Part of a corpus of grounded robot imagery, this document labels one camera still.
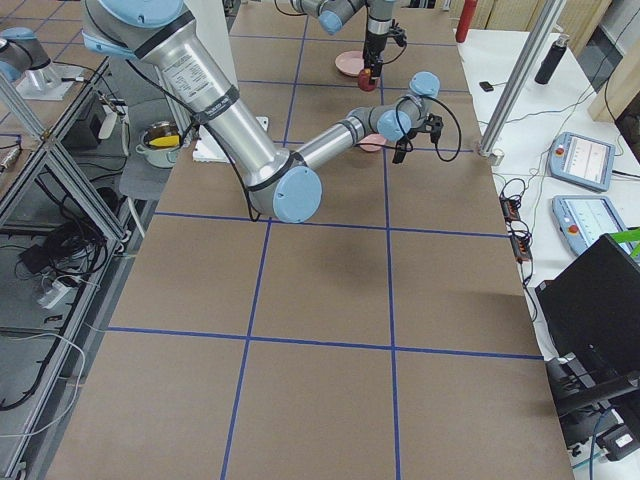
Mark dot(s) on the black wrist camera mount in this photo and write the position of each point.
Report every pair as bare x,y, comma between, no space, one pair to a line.
397,33
433,125

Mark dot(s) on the near teach pendant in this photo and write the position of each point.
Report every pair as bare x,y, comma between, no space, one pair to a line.
583,219

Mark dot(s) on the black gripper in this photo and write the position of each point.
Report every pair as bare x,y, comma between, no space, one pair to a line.
374,48
408,136

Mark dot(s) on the orange black usb hub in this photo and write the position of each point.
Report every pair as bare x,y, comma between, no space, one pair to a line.
518,231

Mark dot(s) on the small black device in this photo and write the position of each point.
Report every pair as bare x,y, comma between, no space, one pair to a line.
486,86

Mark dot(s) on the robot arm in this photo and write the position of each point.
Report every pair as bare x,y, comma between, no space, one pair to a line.
277,182
379,28

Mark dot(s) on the aluminium frame cart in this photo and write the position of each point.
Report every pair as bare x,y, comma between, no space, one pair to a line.
55,225

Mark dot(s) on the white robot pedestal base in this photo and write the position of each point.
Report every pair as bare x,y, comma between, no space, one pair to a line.
228,131

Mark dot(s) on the teach pendant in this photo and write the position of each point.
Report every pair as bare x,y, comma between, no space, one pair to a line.
583,219
582,161

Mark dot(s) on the pink bowl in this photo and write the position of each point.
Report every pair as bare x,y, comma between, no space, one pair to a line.
372,143

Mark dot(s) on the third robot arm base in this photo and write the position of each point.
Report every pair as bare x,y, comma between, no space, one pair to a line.
24,60

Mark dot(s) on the white enamel pot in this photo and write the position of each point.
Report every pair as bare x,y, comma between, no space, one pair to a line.
159,144

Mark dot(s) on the red fire extinguisher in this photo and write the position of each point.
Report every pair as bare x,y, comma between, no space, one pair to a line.
465,20

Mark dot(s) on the black water bottle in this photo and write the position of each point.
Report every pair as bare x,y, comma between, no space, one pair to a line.
552,59

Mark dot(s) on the aluminium frame post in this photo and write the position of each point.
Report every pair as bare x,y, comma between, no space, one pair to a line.
530,52

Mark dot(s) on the far teach pendant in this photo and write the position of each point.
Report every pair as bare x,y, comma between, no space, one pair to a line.
582,161

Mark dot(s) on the red apple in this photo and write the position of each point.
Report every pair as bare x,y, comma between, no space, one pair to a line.
366,81

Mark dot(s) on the black monitor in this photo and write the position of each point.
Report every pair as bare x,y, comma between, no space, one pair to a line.
592,311

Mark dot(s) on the pink plate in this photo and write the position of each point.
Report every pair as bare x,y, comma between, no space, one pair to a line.
350,63

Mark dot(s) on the white power strip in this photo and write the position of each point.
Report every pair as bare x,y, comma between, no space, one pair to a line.
56,292

